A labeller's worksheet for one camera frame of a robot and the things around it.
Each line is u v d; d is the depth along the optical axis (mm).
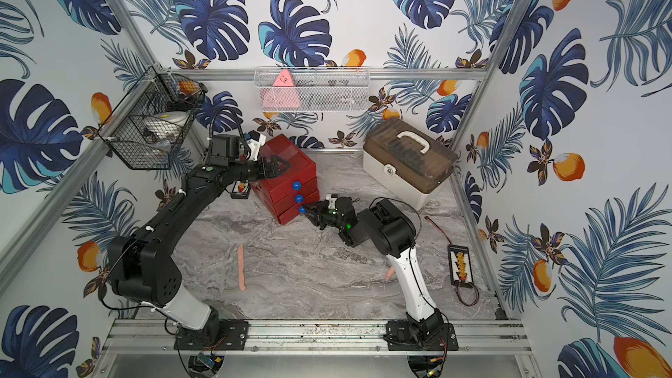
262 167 731
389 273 861
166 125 799
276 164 747
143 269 439
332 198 1002
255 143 756
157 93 948
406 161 911
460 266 860
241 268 876
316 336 750
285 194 874
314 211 917
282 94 901
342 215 823
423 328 643
